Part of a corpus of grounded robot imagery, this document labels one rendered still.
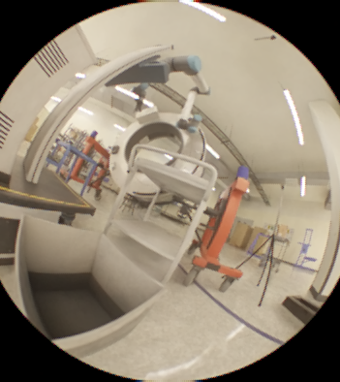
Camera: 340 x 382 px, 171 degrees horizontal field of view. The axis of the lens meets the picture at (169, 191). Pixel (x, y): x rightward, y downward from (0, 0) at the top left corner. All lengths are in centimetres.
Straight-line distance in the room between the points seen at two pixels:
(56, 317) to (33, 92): 67
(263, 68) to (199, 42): 170
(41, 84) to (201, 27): 361
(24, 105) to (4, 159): 16
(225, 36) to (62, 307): 421
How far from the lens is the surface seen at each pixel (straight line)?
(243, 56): 373
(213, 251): 103
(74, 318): 53
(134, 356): 52
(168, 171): 57
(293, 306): 130
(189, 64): 99
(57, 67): 50
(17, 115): 46
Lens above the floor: 49
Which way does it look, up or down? 8 degrees up
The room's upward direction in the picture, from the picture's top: 25 degrees clockwise
